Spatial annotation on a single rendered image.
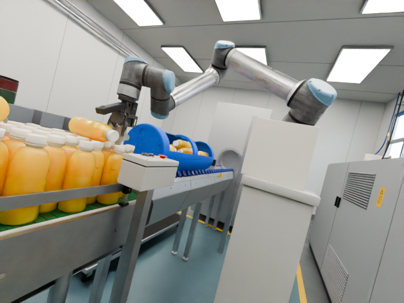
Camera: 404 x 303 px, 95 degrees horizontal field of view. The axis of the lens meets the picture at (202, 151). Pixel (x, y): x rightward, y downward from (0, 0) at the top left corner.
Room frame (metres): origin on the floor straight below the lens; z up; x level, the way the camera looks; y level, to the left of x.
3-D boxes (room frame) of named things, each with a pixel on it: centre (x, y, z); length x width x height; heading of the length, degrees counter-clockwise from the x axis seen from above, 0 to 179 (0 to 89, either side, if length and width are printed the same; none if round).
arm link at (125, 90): (0.80, 0.37, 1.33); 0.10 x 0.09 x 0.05; 68
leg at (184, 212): (1.97, 0.02, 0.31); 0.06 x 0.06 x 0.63; 68
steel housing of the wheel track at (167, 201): (1.94, -0.04, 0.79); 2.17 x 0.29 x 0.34; 158
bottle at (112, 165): (0.68, 0.30, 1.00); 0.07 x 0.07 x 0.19
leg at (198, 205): (1.92, -0.11, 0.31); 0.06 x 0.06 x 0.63; 68
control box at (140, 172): (0.67, 0.16, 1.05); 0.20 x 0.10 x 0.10; 158
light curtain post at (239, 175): (2.23, -0.51, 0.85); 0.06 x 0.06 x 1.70; 68
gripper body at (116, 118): (0.81, 0.36, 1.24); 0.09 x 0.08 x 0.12; 158
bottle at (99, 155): (0.63, 0.35, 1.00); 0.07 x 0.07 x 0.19
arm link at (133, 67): (0.80, 0.36, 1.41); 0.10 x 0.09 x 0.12; 92
